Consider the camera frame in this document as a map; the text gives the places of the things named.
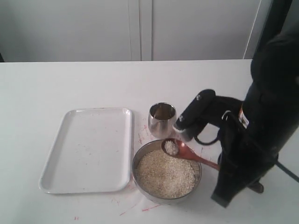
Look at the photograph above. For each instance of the brown wooden spoon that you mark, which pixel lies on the brown wooden spoon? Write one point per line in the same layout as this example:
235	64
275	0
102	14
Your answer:
184	152

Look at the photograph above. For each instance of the white cabinet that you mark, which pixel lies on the white cabinet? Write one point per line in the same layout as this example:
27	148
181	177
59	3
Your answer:
130	30

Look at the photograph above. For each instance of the small steel cup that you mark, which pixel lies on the small steel cup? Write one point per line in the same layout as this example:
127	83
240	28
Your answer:
161	118

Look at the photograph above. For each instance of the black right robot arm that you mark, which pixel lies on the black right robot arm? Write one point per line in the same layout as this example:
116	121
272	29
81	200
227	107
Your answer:
268	117

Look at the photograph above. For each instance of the white rectangular tray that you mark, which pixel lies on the white rectangular tray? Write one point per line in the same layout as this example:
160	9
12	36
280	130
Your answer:
91	153

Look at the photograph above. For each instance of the steel bowl of rice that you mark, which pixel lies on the steel bowl of rice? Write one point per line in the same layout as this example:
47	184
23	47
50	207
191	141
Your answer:
164	179

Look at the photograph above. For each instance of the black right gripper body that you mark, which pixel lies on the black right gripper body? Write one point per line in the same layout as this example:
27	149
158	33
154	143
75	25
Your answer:
242	165

